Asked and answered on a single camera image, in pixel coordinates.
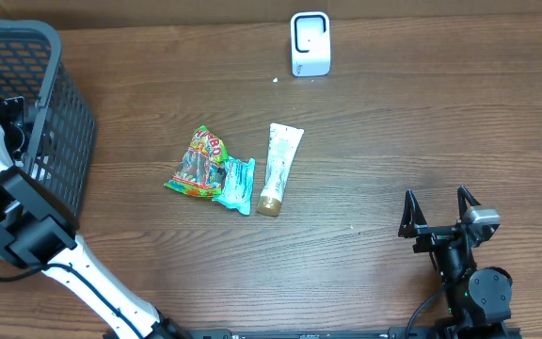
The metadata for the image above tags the grey plastic shopping basket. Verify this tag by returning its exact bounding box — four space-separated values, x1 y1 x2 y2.
0 18 98 263

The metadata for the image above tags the white barcode scanner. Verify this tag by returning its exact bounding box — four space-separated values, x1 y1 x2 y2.
290 11 331 77

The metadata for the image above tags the white tube with gold cap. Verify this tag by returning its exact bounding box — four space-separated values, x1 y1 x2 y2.
257 123 304 217

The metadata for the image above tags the teal tissue packet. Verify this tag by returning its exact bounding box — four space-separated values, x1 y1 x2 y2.
212 156 256 216

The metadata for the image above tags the colourful Haribo candy bag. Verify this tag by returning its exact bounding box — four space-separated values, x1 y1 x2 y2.
164 125 229 198

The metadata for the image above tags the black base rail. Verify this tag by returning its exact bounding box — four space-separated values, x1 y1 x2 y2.
103 327 522 339

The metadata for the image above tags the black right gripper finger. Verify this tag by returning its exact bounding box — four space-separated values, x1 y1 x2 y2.
457 186 481 221
398 189 427 235

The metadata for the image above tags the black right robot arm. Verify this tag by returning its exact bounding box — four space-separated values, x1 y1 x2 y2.
393 186 521 339

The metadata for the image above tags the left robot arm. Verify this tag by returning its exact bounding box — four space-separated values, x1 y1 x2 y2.
0 99 189 338

